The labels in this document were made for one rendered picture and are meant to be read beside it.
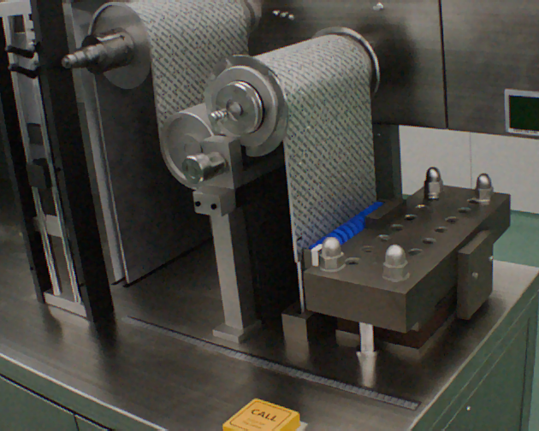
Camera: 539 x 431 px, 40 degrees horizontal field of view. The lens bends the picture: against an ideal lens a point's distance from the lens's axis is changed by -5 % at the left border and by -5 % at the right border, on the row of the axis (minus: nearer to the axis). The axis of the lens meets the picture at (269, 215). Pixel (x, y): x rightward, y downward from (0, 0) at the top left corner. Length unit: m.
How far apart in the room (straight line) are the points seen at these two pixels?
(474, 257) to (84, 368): 0.61
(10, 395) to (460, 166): 3.00
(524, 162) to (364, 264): 2.81
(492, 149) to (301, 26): 2.57
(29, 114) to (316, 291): 0.56
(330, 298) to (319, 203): 0.16
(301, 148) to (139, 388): 0.41
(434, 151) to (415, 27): 2.76
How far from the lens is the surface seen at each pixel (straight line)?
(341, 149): 1.21
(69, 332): 1.31
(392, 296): 1.03
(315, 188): 1.15
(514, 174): 3.90
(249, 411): 0.99
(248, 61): 1.08
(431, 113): 1.33
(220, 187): 1.13
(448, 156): 4.02
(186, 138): 1.20
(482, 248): 1.19
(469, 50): 1.27
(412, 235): 1.18
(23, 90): 1.32
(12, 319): 1.40
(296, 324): 1.17
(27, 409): 1.38
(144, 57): 1.23
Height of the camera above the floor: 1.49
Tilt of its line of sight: 21 degrees down
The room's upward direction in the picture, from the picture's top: 6 degrees counter-clockwise
